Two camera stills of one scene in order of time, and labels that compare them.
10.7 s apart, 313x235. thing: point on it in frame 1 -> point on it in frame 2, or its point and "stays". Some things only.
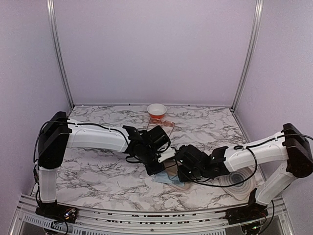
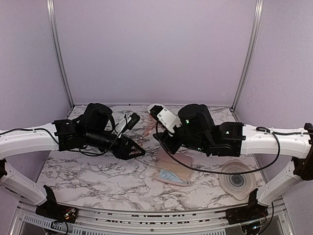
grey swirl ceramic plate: x=242 y=191 stays
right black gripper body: x=195 y=174 -> x=172 y=148
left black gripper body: x=151 y=170 -> x=117 y=150
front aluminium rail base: x=27 y=221 stays
